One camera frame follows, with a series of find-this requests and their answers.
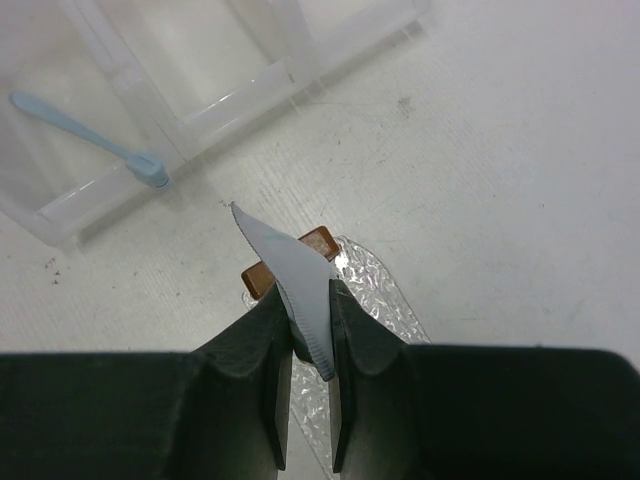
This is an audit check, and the green cap toothpaste tube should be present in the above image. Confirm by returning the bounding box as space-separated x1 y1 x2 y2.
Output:
231 203 336 382

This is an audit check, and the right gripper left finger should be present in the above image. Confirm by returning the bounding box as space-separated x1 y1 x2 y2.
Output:
1 290 292 479

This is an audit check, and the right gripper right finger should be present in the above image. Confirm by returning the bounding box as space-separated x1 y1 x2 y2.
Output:
329 280 639 479

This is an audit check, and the clear plastic organizer box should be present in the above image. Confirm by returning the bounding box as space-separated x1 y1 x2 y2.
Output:
1 1 428 246

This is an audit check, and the light blue toothbrush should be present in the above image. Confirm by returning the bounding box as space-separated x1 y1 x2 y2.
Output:
8 92 170 189

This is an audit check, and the clear textured glass tray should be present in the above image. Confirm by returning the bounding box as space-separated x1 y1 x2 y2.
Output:
239 224 434 471

